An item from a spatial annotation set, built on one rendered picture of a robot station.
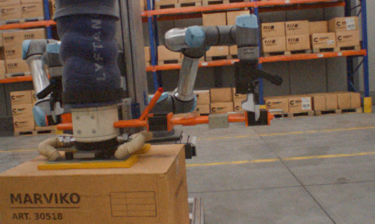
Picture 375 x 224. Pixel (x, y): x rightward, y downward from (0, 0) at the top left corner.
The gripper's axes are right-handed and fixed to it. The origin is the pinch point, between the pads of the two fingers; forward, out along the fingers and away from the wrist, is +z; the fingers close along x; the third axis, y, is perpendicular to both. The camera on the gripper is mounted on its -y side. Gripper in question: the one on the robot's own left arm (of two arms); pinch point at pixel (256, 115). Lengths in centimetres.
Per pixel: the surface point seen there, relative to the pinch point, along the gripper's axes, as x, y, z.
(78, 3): 10, 58, -43
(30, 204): 21, 77, 23
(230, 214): -179, 15, 122
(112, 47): 3, 50, -28
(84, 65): 10, 58, -22
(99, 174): 21, 52, 13
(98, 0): 7, 52, -44
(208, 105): -713, 68, 81
